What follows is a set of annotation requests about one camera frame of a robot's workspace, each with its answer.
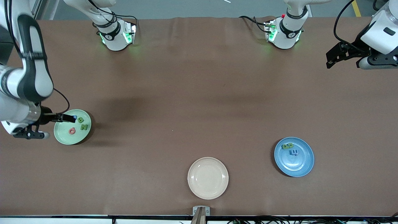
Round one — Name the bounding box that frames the brown table cover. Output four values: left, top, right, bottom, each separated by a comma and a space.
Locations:
0, 16, 398, 217

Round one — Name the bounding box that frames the grey metal bracket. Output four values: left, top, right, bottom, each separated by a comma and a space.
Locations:
192, 206, 211, 216

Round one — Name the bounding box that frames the blue round plate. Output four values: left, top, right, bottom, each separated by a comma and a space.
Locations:
274, 137, 315, 178

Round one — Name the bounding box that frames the black right arm base cable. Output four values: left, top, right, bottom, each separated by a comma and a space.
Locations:
89, 0, 139, 24

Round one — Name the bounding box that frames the aluminium frame profile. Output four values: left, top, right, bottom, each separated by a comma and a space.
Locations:
30, 0, 42, 20

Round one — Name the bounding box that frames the black arm base cable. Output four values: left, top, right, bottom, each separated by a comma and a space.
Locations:
239, 16, 268, 33
89, 0, 139, 24

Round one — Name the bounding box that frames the brown camera pole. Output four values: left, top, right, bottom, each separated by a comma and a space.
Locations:
190, 207, 206, 224

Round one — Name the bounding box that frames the black left arm base cable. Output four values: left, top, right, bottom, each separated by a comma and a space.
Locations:
239, 16, 268, 33

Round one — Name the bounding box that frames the beige round plate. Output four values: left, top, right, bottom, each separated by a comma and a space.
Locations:
187, 157, 229, 200

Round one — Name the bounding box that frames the green round plate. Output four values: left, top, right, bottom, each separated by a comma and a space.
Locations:
54, 109, 92, 146

